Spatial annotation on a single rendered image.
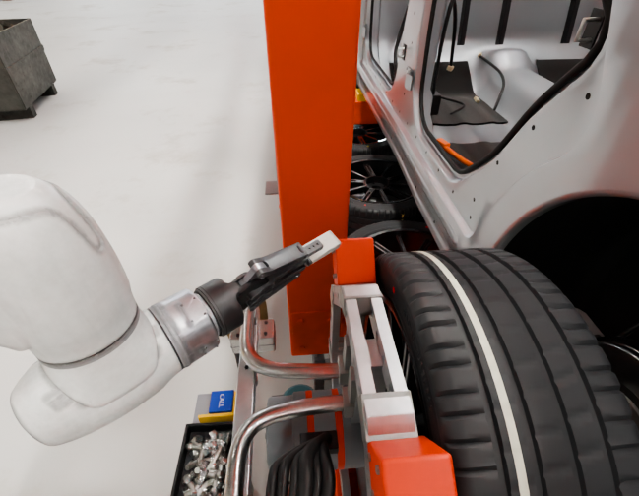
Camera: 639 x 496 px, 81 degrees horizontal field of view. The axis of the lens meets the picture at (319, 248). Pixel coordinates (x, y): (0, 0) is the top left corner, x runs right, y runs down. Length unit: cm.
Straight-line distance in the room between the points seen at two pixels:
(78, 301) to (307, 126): 53
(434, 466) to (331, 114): 60
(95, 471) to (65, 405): 140
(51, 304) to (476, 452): 45
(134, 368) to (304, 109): 53
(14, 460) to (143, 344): 163
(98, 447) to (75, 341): 152
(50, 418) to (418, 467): 37
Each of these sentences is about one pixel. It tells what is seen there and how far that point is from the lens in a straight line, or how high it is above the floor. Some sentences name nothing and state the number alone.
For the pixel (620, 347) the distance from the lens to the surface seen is 91.
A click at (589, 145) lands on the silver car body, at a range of 77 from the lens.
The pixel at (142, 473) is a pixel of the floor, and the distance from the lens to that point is 180.
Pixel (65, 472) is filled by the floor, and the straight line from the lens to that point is 193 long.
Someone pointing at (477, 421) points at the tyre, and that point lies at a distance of 50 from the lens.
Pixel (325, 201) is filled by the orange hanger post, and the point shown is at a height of 111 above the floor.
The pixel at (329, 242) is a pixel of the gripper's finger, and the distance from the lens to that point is 60.
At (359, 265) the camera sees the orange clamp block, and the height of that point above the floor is 109.
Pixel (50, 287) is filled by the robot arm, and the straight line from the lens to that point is 37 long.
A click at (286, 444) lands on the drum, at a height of 90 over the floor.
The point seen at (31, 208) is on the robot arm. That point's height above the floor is 141.
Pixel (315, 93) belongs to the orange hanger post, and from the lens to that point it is 75.
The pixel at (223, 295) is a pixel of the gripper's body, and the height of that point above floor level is 122.
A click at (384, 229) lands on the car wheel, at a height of 50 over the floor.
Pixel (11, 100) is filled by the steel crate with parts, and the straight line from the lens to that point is 538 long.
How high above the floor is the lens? 157
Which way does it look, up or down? 40 degrees down
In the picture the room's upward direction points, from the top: straight up
